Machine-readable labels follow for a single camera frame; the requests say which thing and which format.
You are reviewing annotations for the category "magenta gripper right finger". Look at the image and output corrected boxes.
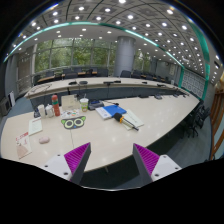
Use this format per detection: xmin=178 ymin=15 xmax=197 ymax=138
xmin=132 ymin=143 xmax=183 ymax=186

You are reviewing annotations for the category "white paper cup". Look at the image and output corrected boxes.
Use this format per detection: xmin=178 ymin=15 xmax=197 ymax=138
xmin=80 ymin=98 xmax=89 ymax=112

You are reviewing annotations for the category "white tissue container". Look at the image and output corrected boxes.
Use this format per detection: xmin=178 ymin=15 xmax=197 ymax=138
xmin=38 ymin=104 xmax=46 ymax=118

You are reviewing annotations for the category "dark device with cable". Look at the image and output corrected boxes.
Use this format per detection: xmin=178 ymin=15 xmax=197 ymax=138
xmin=88 ymin=100 xmax=104 ymax=110

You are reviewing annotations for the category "grey round pillar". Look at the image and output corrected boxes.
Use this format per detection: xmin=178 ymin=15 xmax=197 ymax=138
xmin=114 ymin=36 xmax=136 ymax=77

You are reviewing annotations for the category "white paper sheet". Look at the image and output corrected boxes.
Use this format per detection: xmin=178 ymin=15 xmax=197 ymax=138
xmin=28 ymin=118 xmax=42 ymax=135

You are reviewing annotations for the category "red thermos bottle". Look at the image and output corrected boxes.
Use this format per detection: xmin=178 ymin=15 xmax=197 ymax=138
xmin=51 ymin=94 xmax=60 ymax=116

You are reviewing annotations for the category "black yellow handheld tool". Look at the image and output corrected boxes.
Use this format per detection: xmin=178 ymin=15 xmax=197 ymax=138
xmin=114 ymin=113 xmax=139 ymax=130

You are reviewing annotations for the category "white jar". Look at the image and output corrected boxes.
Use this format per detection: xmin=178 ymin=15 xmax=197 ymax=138
xmin=45 ymin=104 xmax=54 ymax=118

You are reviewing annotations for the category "white paper under tool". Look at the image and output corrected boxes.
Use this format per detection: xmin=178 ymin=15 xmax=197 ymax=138
xmin=122 ymin=110 xmax=144 ymax=130

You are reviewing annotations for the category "red white booklet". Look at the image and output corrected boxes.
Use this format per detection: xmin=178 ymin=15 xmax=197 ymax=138
xmin=16 ymin=132 xmax=32 ymax=159

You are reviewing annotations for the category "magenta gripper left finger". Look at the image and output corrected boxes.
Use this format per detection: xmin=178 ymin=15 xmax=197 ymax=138
xmin=43 ymin=142 xmax=92 ymax=186

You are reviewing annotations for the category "blue folder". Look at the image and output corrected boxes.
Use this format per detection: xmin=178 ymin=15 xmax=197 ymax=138
xmin=104 ymin=105 xmax=126 ymax=116

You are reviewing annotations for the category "pink computer mouse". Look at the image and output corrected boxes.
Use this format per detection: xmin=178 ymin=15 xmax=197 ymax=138
xmin=39 ymin=136 xmax=50 ymax=144

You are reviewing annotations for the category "beige cardboard box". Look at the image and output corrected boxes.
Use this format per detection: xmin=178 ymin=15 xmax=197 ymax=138
xmin=61 ymin=95 xmax=80 ymax=111

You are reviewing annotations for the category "long back conference desk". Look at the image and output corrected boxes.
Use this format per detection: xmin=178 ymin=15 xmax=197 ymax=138
xmin=25 ymin=77 xmax=186 ymax=105

